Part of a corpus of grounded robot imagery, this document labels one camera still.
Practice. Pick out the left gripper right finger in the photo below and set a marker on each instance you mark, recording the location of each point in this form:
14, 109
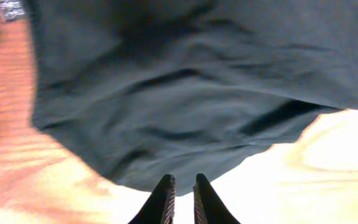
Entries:
208, 207

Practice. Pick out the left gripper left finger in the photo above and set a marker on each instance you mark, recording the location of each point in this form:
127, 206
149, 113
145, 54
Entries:
159, 207

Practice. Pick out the black t-shirt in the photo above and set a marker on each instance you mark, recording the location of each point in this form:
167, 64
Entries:
140, 89

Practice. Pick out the small garment label tag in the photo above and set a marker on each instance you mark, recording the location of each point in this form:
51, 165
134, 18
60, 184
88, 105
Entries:
11, 10

